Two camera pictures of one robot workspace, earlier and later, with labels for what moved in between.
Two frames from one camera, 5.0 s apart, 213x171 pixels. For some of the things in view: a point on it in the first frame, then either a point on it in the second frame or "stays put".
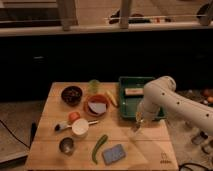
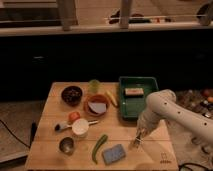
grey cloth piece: [98, 107] stays put
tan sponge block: [134, 91] stays put
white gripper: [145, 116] to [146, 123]
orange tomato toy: [73, 116] stays put
